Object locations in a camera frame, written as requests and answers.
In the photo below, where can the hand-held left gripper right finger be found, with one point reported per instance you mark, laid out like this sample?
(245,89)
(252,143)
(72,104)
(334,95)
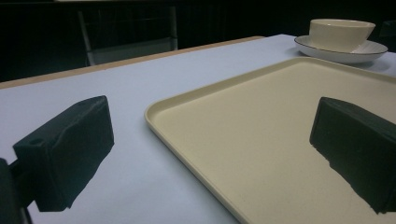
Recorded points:
(358,146)

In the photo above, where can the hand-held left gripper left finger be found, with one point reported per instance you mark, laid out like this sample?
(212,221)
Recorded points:
(67,149)

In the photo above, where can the white plate with dark rim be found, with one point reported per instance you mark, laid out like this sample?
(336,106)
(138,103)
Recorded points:
(367,51)

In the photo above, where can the beige plastic tray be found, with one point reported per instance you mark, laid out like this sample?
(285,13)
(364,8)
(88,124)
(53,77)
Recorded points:
(255,130)

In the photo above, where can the cream ceramic bowl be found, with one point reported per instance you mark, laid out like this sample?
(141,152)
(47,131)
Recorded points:
(339,34)

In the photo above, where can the metal stand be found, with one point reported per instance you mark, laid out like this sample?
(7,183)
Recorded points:
(124,49)

